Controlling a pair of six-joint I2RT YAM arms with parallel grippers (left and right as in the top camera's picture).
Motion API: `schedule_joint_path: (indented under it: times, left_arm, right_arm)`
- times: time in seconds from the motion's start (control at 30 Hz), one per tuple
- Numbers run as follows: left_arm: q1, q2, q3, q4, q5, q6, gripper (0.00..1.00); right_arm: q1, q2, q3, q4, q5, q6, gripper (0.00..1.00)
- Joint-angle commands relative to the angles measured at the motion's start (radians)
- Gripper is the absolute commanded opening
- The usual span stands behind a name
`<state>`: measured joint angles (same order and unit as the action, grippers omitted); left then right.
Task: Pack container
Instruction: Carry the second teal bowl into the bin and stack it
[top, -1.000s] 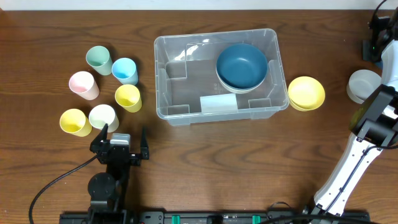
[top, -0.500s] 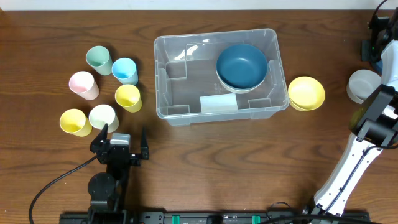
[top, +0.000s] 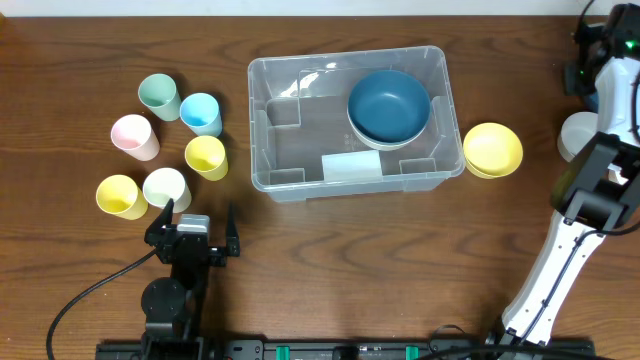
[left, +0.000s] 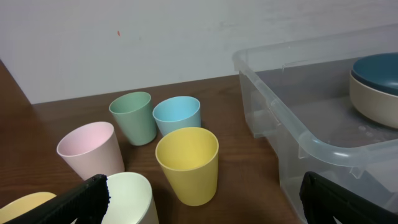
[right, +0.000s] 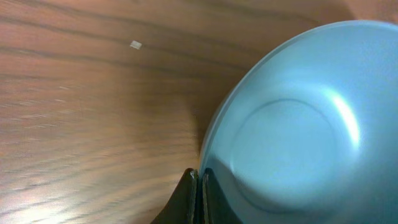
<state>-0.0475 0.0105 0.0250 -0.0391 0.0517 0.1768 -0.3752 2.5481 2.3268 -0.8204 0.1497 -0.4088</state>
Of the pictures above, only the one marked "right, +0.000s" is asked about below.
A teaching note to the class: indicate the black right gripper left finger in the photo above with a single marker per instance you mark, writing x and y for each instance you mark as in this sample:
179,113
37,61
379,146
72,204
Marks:
180,208

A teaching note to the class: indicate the light grey-blue bowl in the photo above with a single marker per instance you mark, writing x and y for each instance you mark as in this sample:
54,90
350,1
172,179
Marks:
309,134

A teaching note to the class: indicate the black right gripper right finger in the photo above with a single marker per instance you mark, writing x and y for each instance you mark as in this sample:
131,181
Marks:
216,209

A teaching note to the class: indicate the small white paper scrap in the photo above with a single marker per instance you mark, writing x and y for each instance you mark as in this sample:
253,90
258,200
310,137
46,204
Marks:
135,44

